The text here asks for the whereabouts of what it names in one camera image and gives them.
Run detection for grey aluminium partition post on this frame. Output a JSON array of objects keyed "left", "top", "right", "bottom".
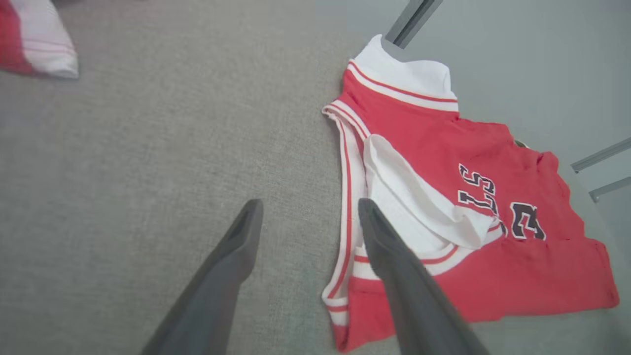
[
  {"left": 589, "top": 177, "right": 631, "bottom": 203},
  {"left": 571, "top": 138, "right": 631, "bottom": 173},
  {"left": 385, "top": 0, "right": 443, "bottom": 50}
]

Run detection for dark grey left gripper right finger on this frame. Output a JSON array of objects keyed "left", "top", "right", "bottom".
[{"left": 357, "top": 197, "right": 489, "bottom": 355}]

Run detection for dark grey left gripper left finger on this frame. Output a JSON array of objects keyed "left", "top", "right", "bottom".
[{"left": 142, "top": 199, "right": 264, "bottom": 355}]

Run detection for red shorts with white trim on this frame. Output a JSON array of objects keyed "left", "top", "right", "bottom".
[{"left": 0, "top": 0, "right": 79, "bottom": 79}]

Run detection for red basketball jersey number 23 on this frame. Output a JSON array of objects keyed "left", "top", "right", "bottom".
[{"left": 321, "top": 34, "right": 621, "bottom": 354}]

